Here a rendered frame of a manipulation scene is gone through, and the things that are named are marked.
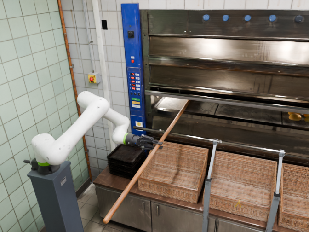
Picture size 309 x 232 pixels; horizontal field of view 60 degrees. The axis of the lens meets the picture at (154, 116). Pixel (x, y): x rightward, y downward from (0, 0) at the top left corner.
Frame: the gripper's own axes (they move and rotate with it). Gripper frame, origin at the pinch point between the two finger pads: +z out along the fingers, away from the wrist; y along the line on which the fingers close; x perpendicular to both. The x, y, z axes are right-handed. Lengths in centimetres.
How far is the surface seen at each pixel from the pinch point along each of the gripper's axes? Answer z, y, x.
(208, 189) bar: 40, 32, 0
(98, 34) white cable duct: -80, -69, -58
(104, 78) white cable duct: -80, -27, -58
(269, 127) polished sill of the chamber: 78, 3, -60
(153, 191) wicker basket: -10, 58, -10
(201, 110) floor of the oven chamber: 16, 1, -72
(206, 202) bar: 40, 46, 0
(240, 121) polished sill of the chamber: 54, 1, -60
